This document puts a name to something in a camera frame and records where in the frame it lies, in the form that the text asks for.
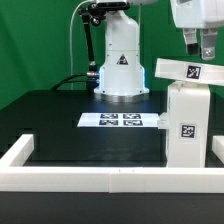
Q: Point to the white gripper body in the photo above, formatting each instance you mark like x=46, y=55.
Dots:
x=198, y=13

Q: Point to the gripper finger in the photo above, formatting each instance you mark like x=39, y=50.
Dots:
x=190, y=38
x=208, y=43

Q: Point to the small white cabinet top block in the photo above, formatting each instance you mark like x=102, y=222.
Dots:
x=190, y=72

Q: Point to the white cabinet body box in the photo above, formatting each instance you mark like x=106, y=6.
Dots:
x=188, y=114

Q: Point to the white cabinet door panel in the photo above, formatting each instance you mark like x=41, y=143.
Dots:
x=163, y=122

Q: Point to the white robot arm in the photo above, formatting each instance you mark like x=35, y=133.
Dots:
x=122, y=77

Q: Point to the white marker sheet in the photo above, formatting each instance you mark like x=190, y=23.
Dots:
x=120, y=120

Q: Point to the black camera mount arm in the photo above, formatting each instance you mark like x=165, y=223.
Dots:
x=94, y=14

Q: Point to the white U-shaped border frame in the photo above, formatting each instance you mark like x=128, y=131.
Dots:
x=15, y=175

